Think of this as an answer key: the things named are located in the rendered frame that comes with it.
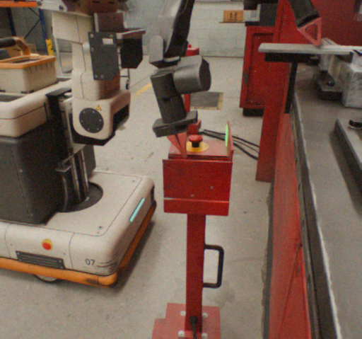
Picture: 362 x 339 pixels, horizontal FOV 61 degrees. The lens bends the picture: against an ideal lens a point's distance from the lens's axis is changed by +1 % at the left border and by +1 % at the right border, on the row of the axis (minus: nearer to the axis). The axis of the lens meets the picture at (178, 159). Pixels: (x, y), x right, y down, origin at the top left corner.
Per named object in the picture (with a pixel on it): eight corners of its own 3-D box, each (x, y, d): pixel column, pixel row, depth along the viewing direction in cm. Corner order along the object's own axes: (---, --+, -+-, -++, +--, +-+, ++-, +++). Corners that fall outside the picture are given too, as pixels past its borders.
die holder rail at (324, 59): (312, 55, 174) (315, 37, 170) (323, 56, 172) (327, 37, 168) (322, 71, 131) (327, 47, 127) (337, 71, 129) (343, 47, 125)
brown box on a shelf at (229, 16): (221, 22, 340) (222, 9, 334) (245, 22, 334) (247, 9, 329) (218, 23, 314) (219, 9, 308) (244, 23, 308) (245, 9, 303)
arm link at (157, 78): (156, 67, 69) (143, 73, 65) (183, 61, 66) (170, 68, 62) (165, 97, 72) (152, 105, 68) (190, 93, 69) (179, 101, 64)
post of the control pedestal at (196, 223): (186, 318, 111) (187, 187, 87) (201, 319, 110) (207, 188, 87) (184, 332, 106) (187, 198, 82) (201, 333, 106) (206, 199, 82)
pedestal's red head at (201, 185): (172, 174, 94) (172, 118, 86) (225, 177, 93) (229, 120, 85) (163, 213, 76) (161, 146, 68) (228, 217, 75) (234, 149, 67)
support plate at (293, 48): (261, 46, 114) (261, 43, 114) (339, 47, 108) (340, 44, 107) (257, 52, 99) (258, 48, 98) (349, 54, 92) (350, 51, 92)
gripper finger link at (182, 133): (194, 161, 71) (184, 123, 67) (164, 167, 72) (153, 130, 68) (195, 149, 77) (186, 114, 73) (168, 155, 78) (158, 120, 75)
